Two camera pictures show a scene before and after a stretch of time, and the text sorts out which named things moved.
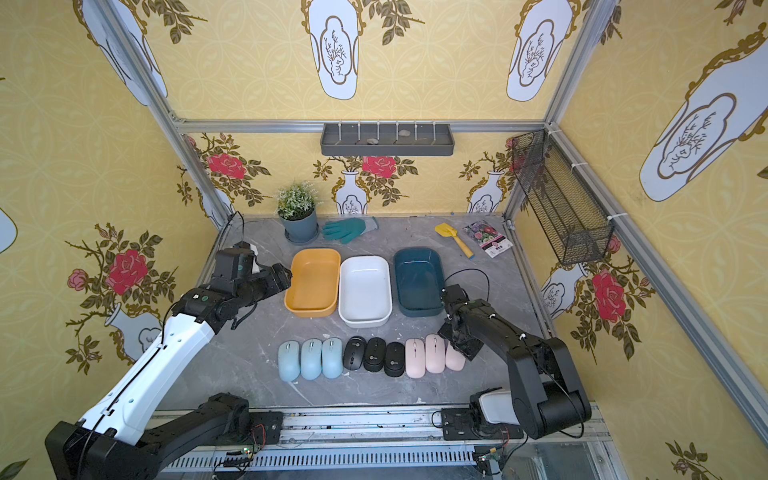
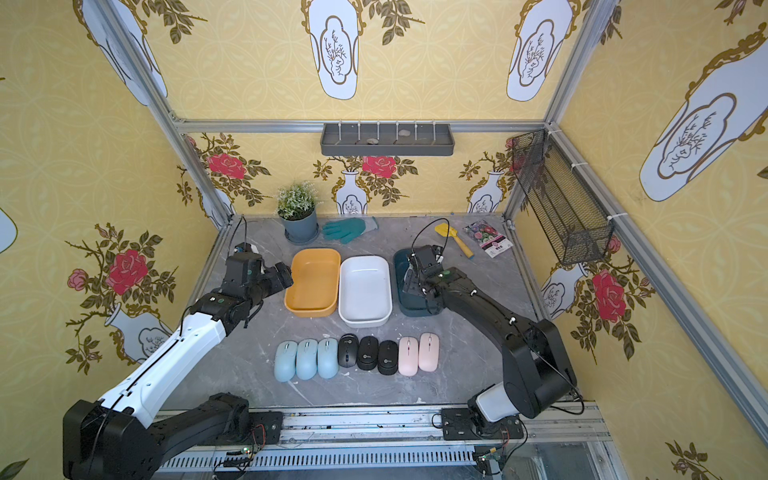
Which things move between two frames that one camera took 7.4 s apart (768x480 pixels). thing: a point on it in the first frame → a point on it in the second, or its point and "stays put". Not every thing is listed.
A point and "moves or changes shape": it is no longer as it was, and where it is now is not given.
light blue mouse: [289, 361] stays put
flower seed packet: [491, 240] stays put
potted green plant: [296, 206] stays put
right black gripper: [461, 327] → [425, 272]
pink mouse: [415, 358] moves or changes shape
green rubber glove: [347, 229] stays put
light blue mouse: [311, 359] moves or changes shape
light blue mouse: [332, 357] stays put
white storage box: [365, 291] stays put
